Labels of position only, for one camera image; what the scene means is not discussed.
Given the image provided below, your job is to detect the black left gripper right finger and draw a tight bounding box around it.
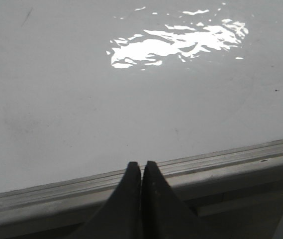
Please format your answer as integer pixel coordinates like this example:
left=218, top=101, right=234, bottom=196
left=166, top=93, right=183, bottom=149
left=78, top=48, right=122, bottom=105
left=141, top=161, right=221, bottom=239

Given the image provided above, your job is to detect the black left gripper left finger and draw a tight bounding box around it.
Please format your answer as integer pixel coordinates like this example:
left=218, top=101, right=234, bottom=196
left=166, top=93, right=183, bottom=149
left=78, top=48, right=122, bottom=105
left=69, top=162, right=141, bottom=239

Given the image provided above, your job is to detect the white whiteboard with aluminium frame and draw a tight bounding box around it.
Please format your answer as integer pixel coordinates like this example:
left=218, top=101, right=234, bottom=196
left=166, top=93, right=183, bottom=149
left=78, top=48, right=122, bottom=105
left=0, top=0, right=283, bottom=239

